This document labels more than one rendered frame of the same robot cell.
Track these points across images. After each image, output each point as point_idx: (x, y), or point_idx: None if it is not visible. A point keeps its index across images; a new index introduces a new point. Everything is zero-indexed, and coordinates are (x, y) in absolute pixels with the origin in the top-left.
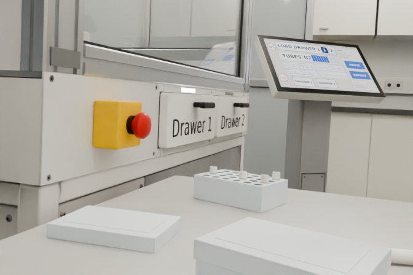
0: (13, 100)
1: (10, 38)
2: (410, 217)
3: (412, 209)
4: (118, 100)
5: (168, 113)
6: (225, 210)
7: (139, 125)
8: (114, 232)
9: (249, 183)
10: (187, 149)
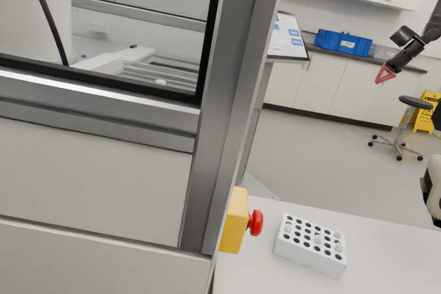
0: (163, 274)
1: (163, 210)
2: (419, 259)
3: (407, 238)
4: (246, 215)
5: None
6: (313, 280)
7: (260, 231)
8: None
9: (327, 251)
10: None
